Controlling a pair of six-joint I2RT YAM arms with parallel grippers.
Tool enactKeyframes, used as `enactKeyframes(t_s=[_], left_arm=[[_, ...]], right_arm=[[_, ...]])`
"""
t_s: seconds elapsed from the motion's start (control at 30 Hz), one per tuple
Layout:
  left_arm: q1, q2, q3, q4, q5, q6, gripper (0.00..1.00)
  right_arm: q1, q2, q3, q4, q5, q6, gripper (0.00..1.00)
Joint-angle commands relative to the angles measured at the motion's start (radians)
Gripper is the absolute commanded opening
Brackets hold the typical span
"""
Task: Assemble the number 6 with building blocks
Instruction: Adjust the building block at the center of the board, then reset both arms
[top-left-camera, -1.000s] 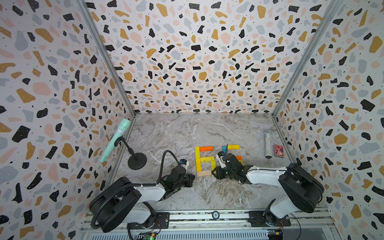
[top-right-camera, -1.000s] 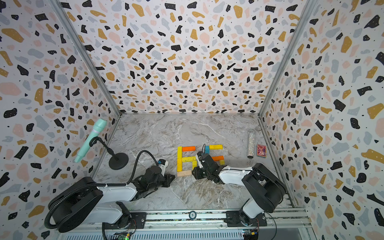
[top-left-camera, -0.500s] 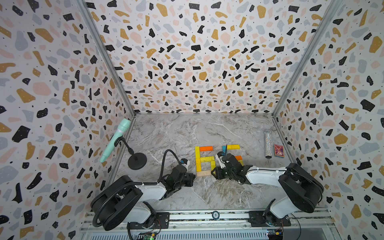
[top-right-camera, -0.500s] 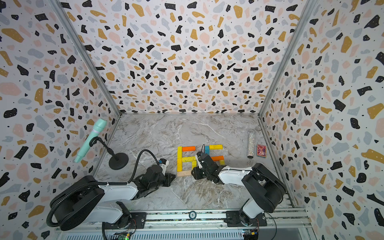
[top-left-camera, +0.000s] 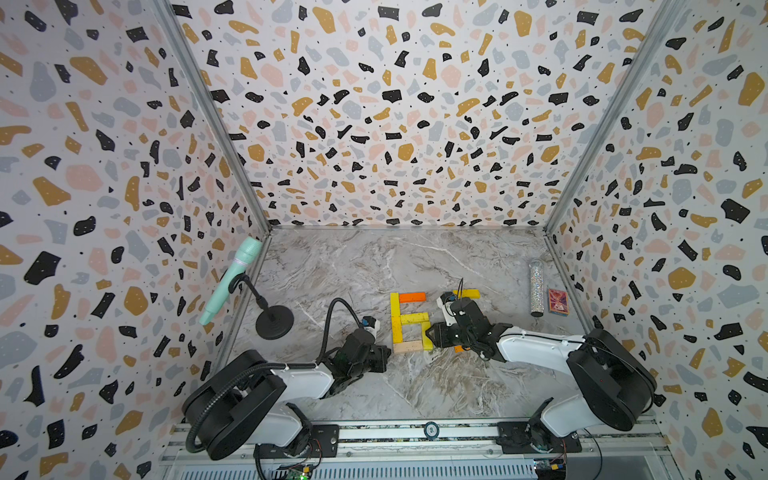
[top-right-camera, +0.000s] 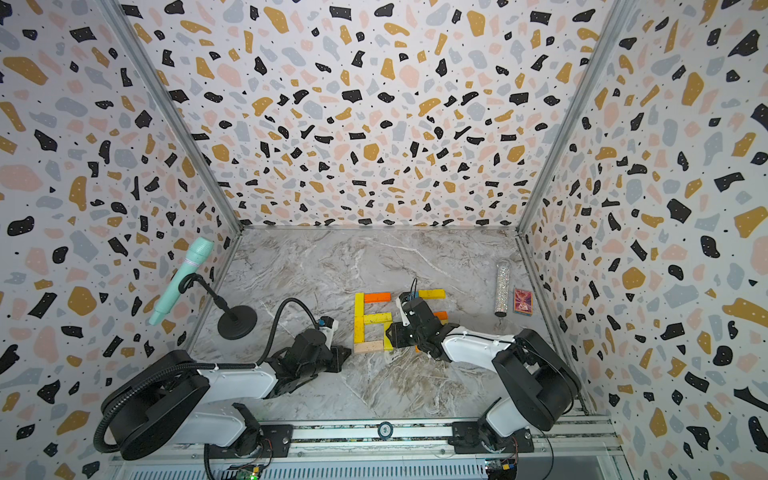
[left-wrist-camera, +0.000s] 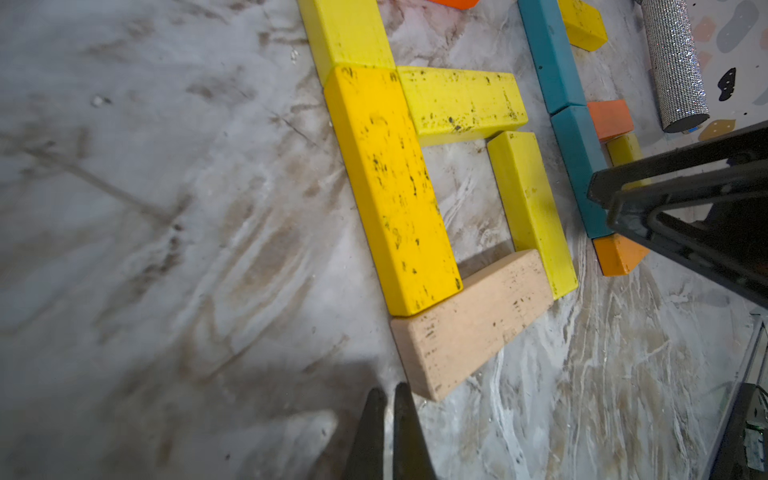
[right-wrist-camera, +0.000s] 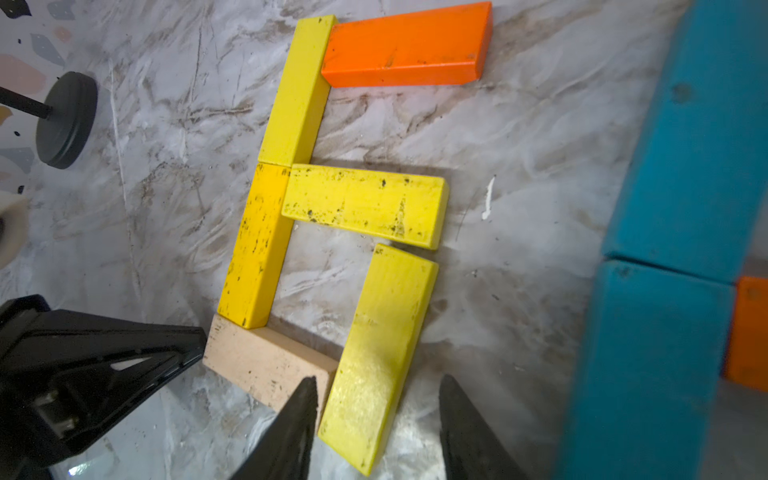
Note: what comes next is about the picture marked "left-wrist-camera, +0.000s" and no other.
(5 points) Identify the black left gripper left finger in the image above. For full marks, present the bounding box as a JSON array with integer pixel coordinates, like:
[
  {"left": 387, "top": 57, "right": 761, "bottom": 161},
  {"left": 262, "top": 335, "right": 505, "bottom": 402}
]
[{"left": 342, "top": 388, "right": 386, "bottom": 480}]

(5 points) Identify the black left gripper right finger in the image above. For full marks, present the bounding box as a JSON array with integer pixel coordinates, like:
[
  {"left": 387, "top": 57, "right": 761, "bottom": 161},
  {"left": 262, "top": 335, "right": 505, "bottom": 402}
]
[{"left": 392, "top": 382, "right": 437, "bottom": 480}]

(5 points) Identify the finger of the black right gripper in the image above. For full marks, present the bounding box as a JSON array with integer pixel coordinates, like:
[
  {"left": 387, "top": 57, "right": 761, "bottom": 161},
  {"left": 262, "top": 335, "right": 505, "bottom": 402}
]
[{"left": 588, "top": 122, "right": 767, "bottom": 307}]

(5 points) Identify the yellow-green block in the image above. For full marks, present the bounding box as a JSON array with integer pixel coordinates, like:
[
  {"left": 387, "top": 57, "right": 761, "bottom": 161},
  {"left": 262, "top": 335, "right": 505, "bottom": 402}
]
[{"left": 606, "top": 133, "right": 644, "bottom": 167}]

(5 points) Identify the orange block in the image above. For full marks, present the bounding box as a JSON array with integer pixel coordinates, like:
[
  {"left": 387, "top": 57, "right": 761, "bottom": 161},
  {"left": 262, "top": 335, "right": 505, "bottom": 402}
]
[
  {"left": 430, "top": 0, "right": 479, "bottom": 10},
  {"left": 592, "top": 233, "right": 650, "bottom": 277},
  {"left": 587, "top": 99, "right": 634, "bottom": 143}
]

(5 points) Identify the natural wood block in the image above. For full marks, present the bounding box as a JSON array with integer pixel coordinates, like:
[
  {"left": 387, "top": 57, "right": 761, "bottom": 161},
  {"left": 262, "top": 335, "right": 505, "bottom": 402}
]
[{"left": 390, "top": 249, "right": 554, "bottom": 402}]

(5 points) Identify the teal block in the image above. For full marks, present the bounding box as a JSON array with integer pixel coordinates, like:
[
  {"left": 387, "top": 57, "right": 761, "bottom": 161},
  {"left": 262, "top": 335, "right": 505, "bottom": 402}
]
[
  {"left": 517, "top": 0, "right": 586, "bottom": 115},
  {"left": 551, "top": 106, "right": 613, "bottom": 239}
]

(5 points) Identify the yellow block scuffed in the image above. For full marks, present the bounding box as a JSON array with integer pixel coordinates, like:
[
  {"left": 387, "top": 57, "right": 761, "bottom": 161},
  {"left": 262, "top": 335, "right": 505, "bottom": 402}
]
[{"left": 558, "top": 0, "right": 608, "bottom": 52}]

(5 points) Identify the yellow block lowest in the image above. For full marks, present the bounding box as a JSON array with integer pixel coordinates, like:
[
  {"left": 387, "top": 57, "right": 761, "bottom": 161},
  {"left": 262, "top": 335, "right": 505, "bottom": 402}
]
[{"left": 298, "top": 0, "right": 395, "bottom": 86}]

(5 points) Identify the silver glitter microphone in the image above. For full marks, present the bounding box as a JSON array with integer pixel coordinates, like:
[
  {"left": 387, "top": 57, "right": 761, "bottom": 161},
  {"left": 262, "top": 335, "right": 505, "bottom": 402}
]
[{"left": 639, "top": 0, "right": 710, "bottom": 133}]

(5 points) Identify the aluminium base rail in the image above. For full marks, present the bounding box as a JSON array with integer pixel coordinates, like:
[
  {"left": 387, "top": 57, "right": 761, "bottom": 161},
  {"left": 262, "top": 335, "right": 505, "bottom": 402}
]
[{"left": 701, "top": 308, "right": 767, "bottom": 479}]

